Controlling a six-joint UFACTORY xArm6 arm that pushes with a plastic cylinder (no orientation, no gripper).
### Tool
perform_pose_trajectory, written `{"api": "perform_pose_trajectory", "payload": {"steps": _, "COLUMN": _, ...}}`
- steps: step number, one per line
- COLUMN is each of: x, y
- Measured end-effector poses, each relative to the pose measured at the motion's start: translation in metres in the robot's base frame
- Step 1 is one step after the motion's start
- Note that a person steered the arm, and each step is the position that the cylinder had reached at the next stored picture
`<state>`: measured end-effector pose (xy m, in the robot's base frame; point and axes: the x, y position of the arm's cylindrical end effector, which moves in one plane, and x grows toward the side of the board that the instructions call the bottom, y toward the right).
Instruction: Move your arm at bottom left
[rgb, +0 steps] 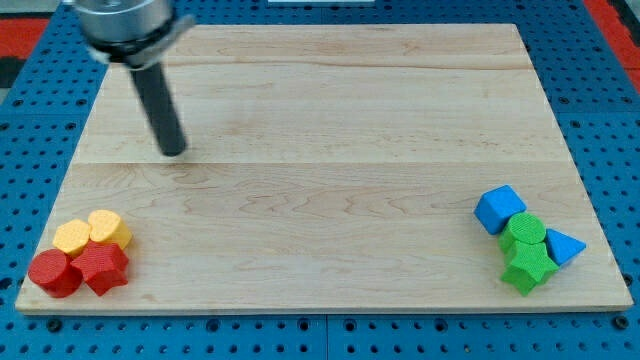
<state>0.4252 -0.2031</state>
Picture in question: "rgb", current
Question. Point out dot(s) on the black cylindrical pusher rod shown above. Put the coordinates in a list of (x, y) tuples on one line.
[(156, 99)]

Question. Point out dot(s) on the red star block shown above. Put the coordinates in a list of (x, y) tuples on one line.
[(102, 266)]

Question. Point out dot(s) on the blue cube block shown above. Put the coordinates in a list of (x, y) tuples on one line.
[(496, 206)]

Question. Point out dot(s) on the green star block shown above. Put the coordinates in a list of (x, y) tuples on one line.
[(528, 266)]

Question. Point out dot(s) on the yellow rounded block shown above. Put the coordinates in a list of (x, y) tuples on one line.
[(107, 227)]

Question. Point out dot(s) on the light wooden board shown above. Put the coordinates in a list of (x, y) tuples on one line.
[(332, 169)]

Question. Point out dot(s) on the yellow hexagon block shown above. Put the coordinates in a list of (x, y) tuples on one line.
[(72, 237)]

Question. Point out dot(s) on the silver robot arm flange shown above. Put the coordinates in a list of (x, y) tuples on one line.
[(134, 33)]

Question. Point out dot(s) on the blue triangle block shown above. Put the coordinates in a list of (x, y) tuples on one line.
[(562, 248)]

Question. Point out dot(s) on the red cylinder block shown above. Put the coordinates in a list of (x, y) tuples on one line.
[(53, 273)]

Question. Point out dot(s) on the green cylinder block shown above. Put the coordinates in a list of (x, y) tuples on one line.
[(521, 227)]

